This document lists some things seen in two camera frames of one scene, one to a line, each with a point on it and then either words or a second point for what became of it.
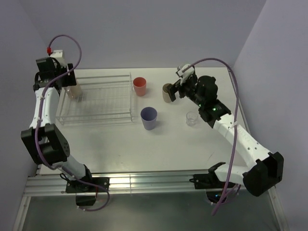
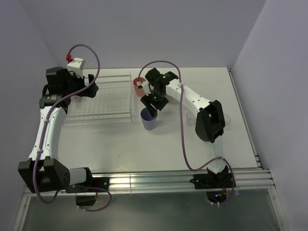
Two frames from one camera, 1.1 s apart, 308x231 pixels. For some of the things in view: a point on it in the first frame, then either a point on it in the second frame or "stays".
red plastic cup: (140, 83) stays
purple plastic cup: (148, 115) stays
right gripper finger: (172, 88) to (153, 111)
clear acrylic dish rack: (107, 99) stays
